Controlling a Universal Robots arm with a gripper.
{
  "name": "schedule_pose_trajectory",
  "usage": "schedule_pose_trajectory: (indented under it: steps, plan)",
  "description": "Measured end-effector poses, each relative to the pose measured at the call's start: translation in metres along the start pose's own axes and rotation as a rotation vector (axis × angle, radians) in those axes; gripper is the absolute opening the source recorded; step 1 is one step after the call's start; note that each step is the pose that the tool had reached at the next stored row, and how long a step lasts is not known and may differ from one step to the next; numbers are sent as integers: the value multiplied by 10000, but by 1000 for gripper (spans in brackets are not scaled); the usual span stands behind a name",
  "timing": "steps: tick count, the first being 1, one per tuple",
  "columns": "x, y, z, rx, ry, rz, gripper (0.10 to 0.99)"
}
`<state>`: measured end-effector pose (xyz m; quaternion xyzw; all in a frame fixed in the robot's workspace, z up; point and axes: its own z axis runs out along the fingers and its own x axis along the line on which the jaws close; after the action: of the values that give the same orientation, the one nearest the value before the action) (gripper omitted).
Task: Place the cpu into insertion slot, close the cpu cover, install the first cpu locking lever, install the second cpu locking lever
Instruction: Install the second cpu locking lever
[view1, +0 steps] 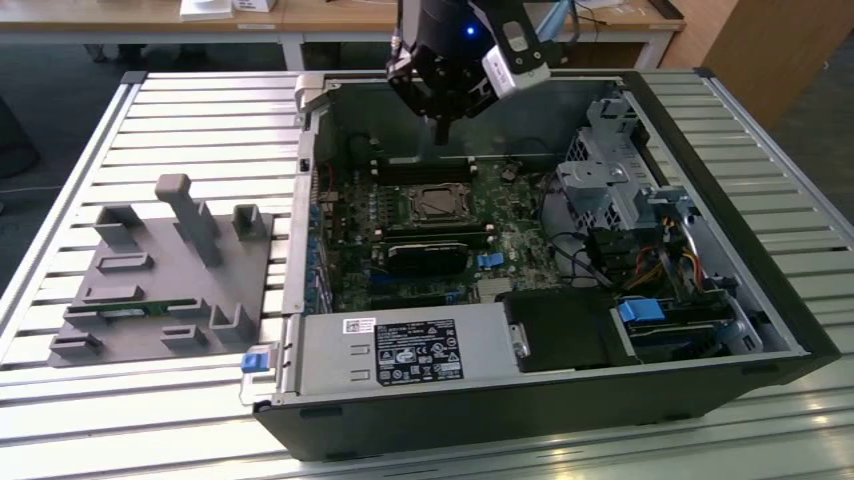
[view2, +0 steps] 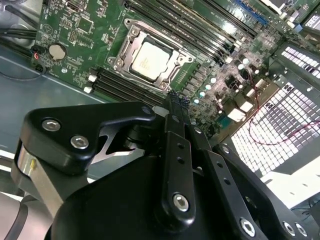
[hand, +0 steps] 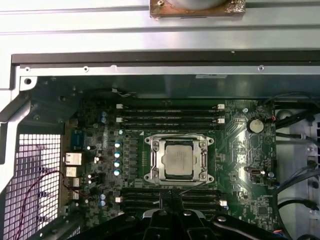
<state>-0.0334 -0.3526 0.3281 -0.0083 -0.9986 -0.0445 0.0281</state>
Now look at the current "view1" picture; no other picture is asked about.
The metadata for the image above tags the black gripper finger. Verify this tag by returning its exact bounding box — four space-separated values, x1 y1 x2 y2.
388 43 444 145
442 75 501 145

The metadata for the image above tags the metal socket cover frame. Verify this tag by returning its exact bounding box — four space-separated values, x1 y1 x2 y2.
402 183 481 222

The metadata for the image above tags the silver topped CPU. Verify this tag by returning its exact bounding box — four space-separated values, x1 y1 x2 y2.
417 189 464 212

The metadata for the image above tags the CPU socket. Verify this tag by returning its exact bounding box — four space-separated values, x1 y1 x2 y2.
398 183 484 224

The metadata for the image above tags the silver perforated drive cage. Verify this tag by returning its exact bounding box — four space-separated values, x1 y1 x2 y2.
557 97 703 236

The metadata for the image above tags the green motherboard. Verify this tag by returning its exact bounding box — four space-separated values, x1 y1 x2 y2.
310 159 569 314

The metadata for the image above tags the black graphics card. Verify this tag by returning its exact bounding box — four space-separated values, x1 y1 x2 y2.
384 241 470 276

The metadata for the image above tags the plain white box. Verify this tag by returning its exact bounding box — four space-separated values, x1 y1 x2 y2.
178 0 237 23

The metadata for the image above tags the silver chipset heatsink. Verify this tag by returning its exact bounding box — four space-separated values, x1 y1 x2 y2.
477 278 516 301

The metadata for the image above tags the wooden cabinet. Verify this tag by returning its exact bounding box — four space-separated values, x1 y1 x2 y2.
657 0 854 131

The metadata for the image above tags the black plastic shroud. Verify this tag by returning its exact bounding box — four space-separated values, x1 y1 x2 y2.
504 289 636 374

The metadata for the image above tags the wooden desk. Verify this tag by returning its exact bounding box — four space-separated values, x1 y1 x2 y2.
0 0 689 72

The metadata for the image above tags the blue disk carrier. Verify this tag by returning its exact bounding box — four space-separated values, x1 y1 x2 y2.
617 298 668 326

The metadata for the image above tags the silver power supply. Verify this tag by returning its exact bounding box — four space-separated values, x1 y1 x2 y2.
293 302 529 396

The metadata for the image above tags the grey parts rack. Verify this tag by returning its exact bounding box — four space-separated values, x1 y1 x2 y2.
47 173 280 370

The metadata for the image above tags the green RAM stick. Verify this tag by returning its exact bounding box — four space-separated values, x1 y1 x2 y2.
70 297 202 319

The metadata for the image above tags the dark office chair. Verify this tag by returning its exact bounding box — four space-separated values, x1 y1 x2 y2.
0 92 41 180

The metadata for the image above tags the black open PC case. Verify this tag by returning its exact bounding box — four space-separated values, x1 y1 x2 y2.
252 68 844 464

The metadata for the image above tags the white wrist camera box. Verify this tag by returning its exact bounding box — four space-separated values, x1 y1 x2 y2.
481 19 554 100

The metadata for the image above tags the black cable bundle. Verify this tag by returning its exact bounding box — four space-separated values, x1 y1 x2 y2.
541 172 642 296

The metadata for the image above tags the yellow red wire bundle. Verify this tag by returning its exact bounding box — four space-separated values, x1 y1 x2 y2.
630 212 709 296

